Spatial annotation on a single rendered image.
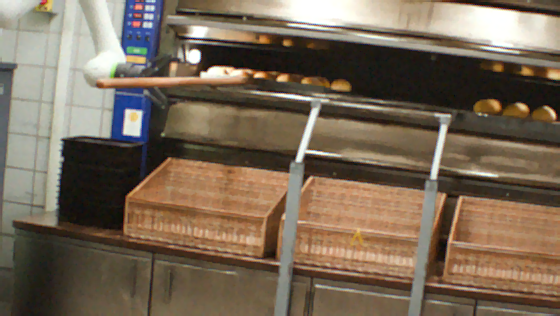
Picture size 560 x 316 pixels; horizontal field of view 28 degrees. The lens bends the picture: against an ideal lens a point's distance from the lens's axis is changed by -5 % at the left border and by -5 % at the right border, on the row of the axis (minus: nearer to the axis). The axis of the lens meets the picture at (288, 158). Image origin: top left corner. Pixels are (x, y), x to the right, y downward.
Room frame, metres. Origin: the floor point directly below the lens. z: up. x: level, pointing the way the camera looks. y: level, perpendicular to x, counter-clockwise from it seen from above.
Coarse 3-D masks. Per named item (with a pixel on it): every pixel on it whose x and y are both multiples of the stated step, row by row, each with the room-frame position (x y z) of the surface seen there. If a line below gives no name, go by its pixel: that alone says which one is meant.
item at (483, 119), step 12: (312, 96) 4.75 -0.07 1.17; (324, 96) 4.74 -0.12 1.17; (336, 96) 4.73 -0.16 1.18; (408, 108) 4.66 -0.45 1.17; (420, 108) 4.65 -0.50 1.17; (432, 108) 4.64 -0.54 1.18; (456, 120) 4.62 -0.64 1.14; (468, 120) 4.61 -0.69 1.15; (480, 120) 4.60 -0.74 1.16; (492, 120) 4.59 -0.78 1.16; (504, 120) 4.58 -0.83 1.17; (516, 120) 4.56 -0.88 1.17; (528, 120) 4.58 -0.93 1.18; (552, 132) 4.53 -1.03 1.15
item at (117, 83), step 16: (112, 80) 3.45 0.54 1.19; (128, 80) 3.57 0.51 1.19; (144, 80) 3.71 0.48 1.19; (160, 80) 3.85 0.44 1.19; (176, 80) 4.01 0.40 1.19; (192, 80) 4.17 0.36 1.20; (208, 80) 4.35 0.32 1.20; (224, 80) 4.55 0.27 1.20; (240, 80) 4.76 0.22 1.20; (256, 80) 4.99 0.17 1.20
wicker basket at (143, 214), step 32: (160, 192) 4.75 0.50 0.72; (192, 192) 4.78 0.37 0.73; (224, 192) 4.76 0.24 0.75; (256, 192) 4.73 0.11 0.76; (128, 224) 4.39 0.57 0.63; (160, 224) 4.36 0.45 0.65; (192, 224) 4.33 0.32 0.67; (224, 224) 4.30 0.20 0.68; (256, 224) 4.28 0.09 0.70; (256, 256) 4.27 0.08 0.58
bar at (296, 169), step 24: (240, 96) 4.43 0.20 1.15; (264, 96) 4.40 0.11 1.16; (288, 96) 4.39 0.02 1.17; (312, 120) 4.31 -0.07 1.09; (432, 168) 4.10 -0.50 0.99; (288, 192) 4.14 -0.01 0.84; (432, 192) 4.03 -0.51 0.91; (288, 216) 4.14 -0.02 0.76; (432, 216) 4.03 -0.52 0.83; (288, 240) 4.14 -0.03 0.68; (288, 264) 4.14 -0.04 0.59; (288, 288) 4.14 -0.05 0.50
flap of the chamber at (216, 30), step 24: (168, 24) 4.74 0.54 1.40; (192, 24) 4.71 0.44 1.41; (216, 24) 4.69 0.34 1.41; (312, 48) 4.79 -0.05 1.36; (336, 48) 4.72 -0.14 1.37; (360, 48) 4.65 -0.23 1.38; (384, 48) 4.58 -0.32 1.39; (408, 48) 4.52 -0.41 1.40; (432, 48) 4.50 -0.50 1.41; (528, 72) 4.55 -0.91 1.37; (552, 72) 4.47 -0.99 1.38
